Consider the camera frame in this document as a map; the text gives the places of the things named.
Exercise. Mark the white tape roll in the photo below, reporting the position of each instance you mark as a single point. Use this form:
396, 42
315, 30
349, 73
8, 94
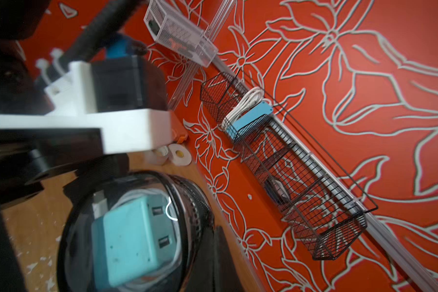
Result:
179, 155

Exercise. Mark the dark green flashlight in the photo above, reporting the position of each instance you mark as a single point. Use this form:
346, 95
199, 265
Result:
154, 27

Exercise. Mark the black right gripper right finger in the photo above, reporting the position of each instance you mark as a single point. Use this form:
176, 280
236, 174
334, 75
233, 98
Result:
226, 277

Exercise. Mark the orange plastic tool case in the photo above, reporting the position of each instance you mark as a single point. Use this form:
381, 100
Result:
179, 132

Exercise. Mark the black charger in basket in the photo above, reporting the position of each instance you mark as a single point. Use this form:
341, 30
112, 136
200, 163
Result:
276, 191

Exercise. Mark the clear tape roll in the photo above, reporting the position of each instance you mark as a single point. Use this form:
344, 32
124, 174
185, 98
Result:
158, 156

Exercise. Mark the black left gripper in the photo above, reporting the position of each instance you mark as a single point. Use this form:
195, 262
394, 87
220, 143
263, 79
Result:
27, 157

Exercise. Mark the clear acrylic wall box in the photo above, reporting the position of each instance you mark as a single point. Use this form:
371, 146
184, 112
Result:
179, 34

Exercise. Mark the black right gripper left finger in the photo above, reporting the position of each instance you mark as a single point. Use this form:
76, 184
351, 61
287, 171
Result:
202, 276

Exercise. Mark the black wire wall basket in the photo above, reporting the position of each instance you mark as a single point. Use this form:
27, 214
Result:
328, 208

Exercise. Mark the teal charger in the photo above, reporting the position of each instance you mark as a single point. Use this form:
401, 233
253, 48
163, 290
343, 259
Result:
134, 244

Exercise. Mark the light blue power bank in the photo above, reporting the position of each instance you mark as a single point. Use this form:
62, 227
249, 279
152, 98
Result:
236, 129

